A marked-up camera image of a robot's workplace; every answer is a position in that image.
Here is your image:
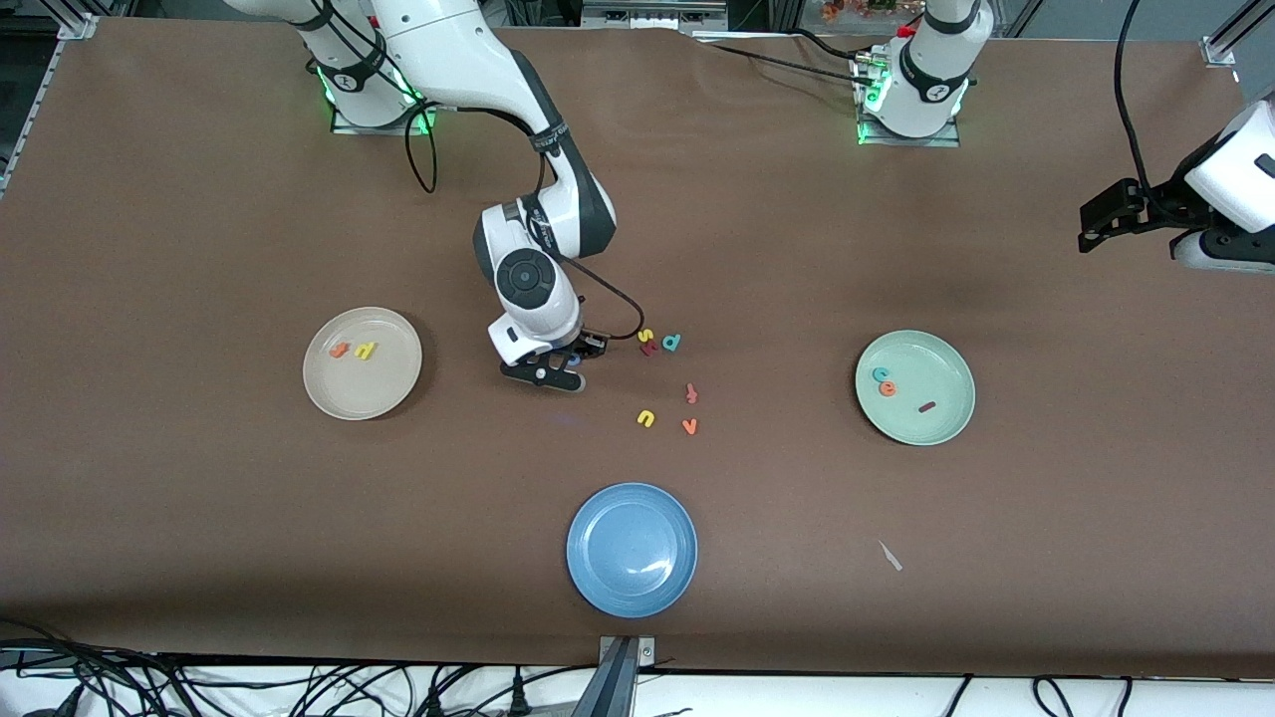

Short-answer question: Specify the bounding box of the brown table cover sheet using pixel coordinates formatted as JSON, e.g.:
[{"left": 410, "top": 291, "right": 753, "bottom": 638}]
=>
[{"left": 0, "top": 15, "right": 1275, "bottom": 680}]

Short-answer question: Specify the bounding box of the blue plate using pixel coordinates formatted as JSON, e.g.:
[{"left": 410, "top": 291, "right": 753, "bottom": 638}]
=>
[{"left": 566, "top": 483, "right": 698, "bottom": 618}]

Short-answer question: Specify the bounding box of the beige brown plate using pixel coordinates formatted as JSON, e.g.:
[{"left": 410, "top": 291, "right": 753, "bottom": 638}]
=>
[{"left": 302, "top": 307, "right": 423, "bottom": 421}]

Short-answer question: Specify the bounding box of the light green plate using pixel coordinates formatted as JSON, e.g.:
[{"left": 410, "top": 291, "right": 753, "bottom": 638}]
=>
[{"left": 854, "top": 330, "right": 976, "bottom": 446}]

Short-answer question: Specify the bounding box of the orange flower decoration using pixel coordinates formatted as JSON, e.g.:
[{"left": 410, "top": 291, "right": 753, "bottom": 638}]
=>
[{"left": 822, "top": 0, "right": 902, "bottom": 23}]

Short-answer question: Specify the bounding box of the grey metal box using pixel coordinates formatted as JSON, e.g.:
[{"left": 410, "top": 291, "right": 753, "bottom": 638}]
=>
[{"left": 583, "top": 0, "right": 728, "bottom": 31}]

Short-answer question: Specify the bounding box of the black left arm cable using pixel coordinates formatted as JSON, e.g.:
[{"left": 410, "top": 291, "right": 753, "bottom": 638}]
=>
[{"left": 1115, "top": 0, "right": 1158, "bottom": 196}]

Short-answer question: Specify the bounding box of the aluminium frame corner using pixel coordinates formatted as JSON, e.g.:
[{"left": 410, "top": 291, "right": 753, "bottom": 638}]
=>
[
  {"left": 0, "top": 14, "right": 101, "bottom": 195},
  {"left": 1200, "top": 0, "right": 1275, "bottom": 69}
]

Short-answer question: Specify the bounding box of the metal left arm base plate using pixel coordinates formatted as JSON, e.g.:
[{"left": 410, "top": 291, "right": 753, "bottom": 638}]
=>
[{"left": 854, "top": 55, "right": 962, "bottom": 148}]

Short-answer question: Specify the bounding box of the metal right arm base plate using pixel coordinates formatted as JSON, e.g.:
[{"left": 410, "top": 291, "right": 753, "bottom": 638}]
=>
[{"left": 332, "top": 42, "right": 440, "bottom": 135}]

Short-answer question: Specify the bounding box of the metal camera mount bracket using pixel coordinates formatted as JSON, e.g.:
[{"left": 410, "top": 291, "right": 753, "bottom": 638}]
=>
[{"left": 586, "top": 635, "right": 658, "bottom": 717}]

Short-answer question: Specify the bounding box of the black table cable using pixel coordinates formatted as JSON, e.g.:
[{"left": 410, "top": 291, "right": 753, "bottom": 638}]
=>
[{"left": 697, "top": 28, "right": 883, "bottom": 89}]

